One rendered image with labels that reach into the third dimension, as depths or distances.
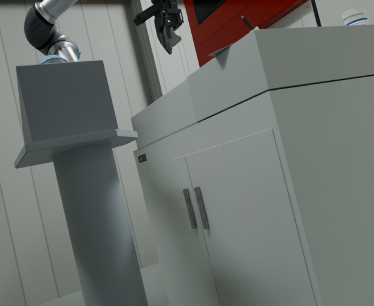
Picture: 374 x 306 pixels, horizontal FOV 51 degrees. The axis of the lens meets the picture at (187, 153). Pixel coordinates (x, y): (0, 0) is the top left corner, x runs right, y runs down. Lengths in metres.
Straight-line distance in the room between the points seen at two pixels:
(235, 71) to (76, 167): 0.47
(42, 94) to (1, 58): 2.26
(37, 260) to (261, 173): 2.33
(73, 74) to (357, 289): 0.88
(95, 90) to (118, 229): 0.37
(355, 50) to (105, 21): 2.67
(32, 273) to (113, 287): 2.08
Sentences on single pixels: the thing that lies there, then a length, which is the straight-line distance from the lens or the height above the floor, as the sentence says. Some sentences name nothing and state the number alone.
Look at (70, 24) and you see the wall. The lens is 3.48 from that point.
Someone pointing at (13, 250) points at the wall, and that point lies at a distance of 3.08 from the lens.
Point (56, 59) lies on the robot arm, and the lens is 1.25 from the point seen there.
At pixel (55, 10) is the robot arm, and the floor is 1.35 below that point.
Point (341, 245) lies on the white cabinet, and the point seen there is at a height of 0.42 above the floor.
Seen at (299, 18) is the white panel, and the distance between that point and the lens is 1.74.
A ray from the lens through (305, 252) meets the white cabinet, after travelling 0.97.
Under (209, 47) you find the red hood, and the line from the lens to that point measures 2.17.
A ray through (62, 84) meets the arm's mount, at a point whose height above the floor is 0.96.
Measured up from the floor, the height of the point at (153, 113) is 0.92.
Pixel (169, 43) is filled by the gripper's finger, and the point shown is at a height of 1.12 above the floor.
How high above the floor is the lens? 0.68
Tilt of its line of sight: 3 degrees up
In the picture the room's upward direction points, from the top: 13 degrees counter-clockwise
